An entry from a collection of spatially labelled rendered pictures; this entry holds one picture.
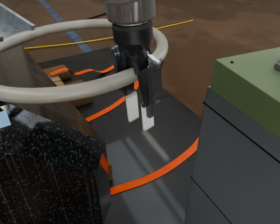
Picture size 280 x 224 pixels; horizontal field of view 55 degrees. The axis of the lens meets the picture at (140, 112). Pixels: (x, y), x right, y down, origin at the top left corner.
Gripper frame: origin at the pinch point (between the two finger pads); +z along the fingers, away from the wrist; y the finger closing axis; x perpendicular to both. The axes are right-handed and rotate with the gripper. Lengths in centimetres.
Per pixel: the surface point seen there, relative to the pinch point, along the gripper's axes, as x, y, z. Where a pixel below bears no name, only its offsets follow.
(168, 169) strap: -48, 37, 81
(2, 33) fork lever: 9, 51, -11
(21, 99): 21.0, 8.2, -9.9
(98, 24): -16.0, 35.5, -9.9
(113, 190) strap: -16, 47, 79
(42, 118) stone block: 13.6, 24.6, 6.1
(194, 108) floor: -109, 65, 82
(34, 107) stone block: 13.3, 29.2, 4.7
